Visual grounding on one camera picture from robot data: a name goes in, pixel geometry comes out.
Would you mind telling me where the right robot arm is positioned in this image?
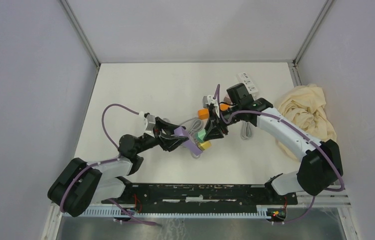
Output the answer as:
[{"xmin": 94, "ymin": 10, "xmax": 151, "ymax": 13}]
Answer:
[{"xmin": 201, "ymin": 83, "xmax": 345, "ymax": 204}]

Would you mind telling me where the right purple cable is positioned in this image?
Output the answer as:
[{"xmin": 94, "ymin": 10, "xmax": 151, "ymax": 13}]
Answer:
[{"xmin": 213, "ymin": 84, "xmax": 346, "ymax": 225}]

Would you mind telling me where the green plug adapter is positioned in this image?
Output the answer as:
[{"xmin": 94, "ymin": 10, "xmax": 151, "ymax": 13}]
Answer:
[{"xmin": 195, "ymin": 129, "xmax": 207, "ymax": 143}]

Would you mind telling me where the yellow plug adapter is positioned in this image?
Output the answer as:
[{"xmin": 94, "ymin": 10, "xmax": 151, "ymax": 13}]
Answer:
[{"xmin": 197, "ymin": 141, "xmax": 212, "ymax": 151}]

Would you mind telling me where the white strip coiled cable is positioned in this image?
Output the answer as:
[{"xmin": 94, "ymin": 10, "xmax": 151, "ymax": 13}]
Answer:
[{"xmin": 240, "ymin": 120, "xmax": 254, "ymax": 141}]

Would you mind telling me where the purple power strip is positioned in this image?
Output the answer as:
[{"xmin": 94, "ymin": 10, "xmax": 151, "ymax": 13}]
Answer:
[{"xmin": 174, "ymin": 126, "xmax": 203, "ymax": 158}]

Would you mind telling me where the white power strip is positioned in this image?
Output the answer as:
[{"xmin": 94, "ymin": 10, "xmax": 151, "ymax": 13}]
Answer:
[{"xmin": 236, "ymin": 72, "xmax": 259, "ymax": 96}]

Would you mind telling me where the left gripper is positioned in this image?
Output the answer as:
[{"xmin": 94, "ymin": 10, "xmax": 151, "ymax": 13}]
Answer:
[{"xmin": 134, "ymin": 116, "xmax": 189, "ymax": 155}]

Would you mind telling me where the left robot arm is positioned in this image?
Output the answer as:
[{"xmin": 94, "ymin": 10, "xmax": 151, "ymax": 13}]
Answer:
[{"xmin": 47, "ymin": 117, "xmax": 191, "ymax": 217}]

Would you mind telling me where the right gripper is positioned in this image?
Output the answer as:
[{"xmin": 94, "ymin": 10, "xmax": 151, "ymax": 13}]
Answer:
[{"xmin": 202, "ymin": 104, "xmax": 242, "ymax": 141}]

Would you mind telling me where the cream cloth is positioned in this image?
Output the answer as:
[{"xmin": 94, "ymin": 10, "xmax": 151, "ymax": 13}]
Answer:
[{"xmin": 274, "ymin": 84, "xmax": 337, "ymax": 142}]

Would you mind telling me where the orange power strip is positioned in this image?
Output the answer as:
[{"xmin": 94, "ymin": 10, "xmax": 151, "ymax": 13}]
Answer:
[{"xmin": 197, "ymin": 103, "xmax": 231, "ymax": 120}]

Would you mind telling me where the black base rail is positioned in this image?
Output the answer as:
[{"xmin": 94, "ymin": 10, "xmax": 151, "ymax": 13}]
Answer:
[{"xmin": 115, "ymin": 183, "xmax": 298, "ymax": 214}]

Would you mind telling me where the grey coiled cable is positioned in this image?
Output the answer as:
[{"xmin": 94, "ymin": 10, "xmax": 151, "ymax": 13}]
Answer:
[{"xmin": 160, "ymin": 115, "xmax": 206, "ymax": 160}]

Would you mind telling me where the pink USB charger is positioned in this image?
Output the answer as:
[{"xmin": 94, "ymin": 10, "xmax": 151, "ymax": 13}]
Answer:
[{"xmin": 223, "ymin": 96, "xmax": 232, "ymax": 104}]

